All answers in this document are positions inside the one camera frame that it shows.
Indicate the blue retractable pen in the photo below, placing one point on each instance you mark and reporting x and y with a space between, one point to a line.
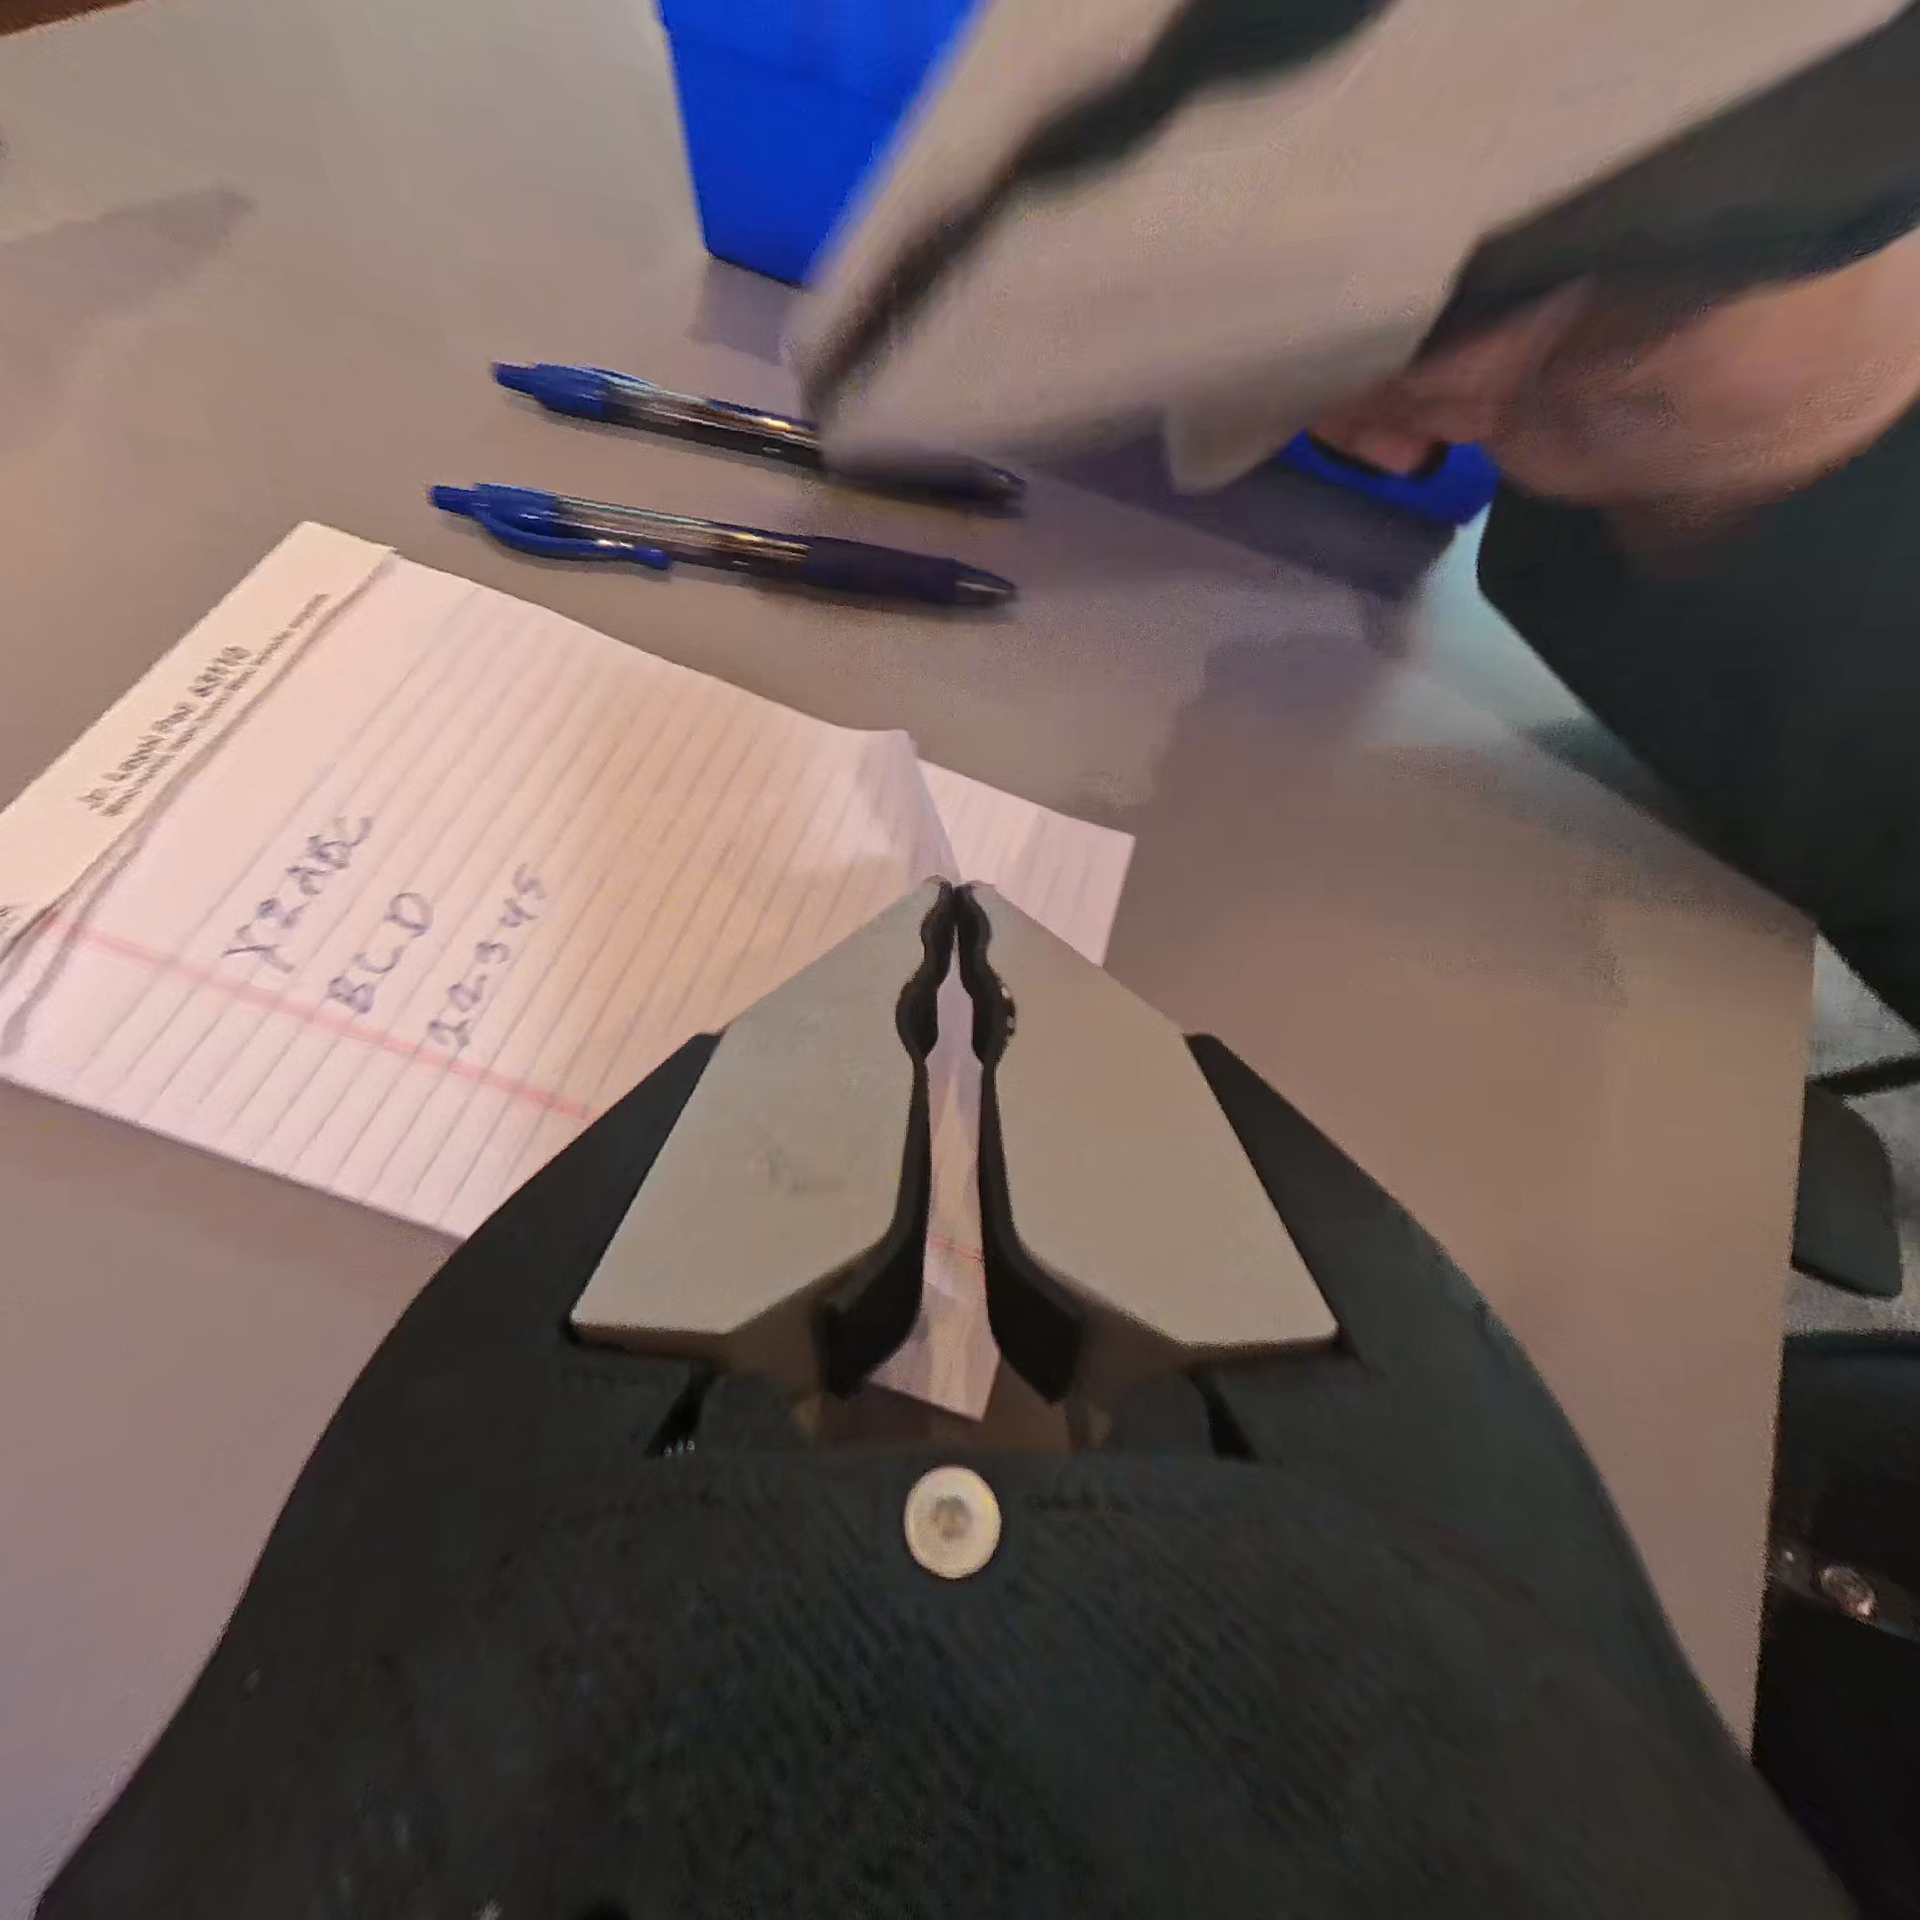
705 537
662 403

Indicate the person's right hand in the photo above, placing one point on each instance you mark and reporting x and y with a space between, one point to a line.
1694 375

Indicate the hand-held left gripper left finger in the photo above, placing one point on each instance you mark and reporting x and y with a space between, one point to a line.
750 1185

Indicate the person's dark shirt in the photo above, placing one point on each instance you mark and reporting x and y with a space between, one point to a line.
1725 720

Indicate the black office chair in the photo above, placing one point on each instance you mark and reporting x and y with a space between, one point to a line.
1846 1185

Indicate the blue plastic bin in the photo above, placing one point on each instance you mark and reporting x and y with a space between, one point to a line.
781 119

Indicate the person's dark pants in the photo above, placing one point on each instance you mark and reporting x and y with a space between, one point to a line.
1846 1771

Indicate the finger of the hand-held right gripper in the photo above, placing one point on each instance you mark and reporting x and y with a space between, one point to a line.
974 135
1277 255

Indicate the white lined notepad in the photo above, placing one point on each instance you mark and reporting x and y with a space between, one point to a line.
495 840

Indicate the metal key clip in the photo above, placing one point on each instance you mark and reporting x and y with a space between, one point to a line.
1842 1588

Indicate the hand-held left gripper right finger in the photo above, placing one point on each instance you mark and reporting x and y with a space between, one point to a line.
1156 1200

